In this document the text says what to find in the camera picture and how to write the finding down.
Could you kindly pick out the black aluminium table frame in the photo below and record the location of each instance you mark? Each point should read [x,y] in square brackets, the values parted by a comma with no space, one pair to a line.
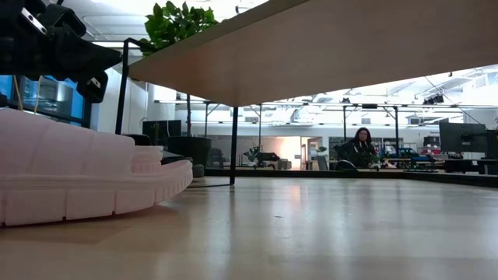
[447,179]

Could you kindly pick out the pink slide sandal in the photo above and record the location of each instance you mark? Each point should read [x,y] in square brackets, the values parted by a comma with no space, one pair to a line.
[78,167]

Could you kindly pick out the person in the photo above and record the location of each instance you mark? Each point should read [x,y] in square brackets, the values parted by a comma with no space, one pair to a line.
[360,149]

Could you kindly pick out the green leafy plant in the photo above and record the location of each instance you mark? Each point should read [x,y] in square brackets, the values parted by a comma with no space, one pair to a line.
[175,23]

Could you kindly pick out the black slide sandal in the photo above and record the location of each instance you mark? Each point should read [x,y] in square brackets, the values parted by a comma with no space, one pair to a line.
[173,157]

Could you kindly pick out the black computer monitor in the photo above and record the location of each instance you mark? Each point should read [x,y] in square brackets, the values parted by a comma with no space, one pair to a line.
[463,138]

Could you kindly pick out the wooden shelf with black legs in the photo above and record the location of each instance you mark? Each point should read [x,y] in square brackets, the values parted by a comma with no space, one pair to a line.
[330,46]

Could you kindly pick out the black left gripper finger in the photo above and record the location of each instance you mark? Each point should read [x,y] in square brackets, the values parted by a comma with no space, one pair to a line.
[89,66]
[85,48]

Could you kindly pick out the small background potted plant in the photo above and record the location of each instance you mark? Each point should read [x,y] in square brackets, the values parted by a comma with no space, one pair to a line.
[322,151]

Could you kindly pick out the black background rig frame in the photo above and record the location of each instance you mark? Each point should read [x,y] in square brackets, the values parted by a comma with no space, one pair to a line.
[344,120]

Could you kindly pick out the black plant pot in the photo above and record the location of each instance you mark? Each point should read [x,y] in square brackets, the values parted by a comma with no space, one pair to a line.
[190,149]

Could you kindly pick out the ceiling light panel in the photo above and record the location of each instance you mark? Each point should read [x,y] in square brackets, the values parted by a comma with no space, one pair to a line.
[116,44]

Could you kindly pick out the black wall screen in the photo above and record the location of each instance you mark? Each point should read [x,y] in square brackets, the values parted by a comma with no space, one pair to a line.
[161,132]

